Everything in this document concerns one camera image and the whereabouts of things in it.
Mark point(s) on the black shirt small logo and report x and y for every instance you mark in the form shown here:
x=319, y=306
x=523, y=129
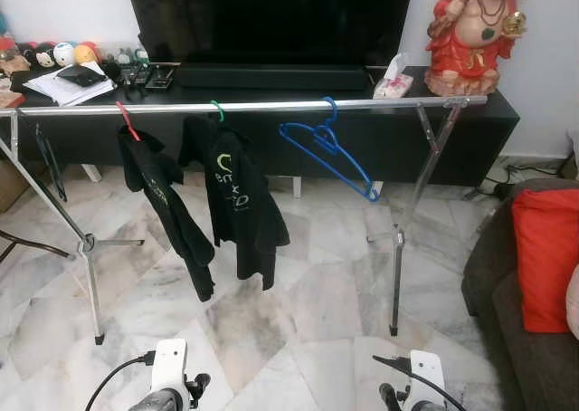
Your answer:
x=167, y=212

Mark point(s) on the red plastic hanger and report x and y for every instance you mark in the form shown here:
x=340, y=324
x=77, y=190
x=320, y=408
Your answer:
x=127, y=121

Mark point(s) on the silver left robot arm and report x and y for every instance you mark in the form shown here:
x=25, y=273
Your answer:
x=154, y=402

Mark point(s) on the green hanger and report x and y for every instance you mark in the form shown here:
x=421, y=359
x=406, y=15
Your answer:
x=220, y=112

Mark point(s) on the blue plastic hanger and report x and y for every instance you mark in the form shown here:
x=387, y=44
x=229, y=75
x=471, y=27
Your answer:
x=333, y=114

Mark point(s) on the dark grey fabric sofa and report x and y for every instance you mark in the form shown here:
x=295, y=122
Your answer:
x=488, y=339

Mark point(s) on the black shirt large logo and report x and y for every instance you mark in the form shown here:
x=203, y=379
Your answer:
x=240, y=203

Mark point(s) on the red cushion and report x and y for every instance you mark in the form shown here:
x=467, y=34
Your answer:
x=543, y=257

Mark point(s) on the black TV cabinet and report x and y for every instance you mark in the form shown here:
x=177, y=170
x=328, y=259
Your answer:
x=271, y=144

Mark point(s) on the brown cardboard box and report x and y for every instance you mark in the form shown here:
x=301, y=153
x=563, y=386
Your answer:
x=9, y=185

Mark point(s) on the silver metal clothes rack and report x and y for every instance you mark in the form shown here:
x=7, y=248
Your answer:
x=271, y=105

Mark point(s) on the pink white tissue pack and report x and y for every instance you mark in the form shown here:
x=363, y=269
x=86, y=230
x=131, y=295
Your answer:
x=393, y=83

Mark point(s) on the black soundbar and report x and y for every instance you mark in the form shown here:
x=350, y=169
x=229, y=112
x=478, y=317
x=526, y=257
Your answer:
x=271, y=76

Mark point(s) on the white paper stack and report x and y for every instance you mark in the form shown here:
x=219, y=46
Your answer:
x=54, y=92

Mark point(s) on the black wallet pouch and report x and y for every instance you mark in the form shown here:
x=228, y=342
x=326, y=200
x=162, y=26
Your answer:
x=81, y=76

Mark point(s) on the small green white toy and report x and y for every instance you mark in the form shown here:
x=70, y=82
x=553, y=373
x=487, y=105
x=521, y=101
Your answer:
x=140, y=53

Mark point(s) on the orange round plush toy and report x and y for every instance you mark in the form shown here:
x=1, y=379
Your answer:
x=86, y=53

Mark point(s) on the white round plush toy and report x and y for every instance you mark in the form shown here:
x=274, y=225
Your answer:
x=63, y=53

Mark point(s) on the black mouse plush toy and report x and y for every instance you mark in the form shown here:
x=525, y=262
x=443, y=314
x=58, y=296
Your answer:
x=41, y=55

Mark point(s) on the red robed figurine statue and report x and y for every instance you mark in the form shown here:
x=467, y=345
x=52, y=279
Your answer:
x=466, y=31

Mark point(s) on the black flat screen television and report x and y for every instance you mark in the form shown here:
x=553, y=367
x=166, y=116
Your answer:
x=271, y=17

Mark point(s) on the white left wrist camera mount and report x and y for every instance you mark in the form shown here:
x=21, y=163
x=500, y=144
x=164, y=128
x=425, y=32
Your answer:
x=169, y=366

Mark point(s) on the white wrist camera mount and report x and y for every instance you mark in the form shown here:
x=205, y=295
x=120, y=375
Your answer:
x=425, y=375
x=169, y=366

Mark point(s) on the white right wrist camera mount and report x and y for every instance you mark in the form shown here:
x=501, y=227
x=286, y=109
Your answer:
x=425, y=375

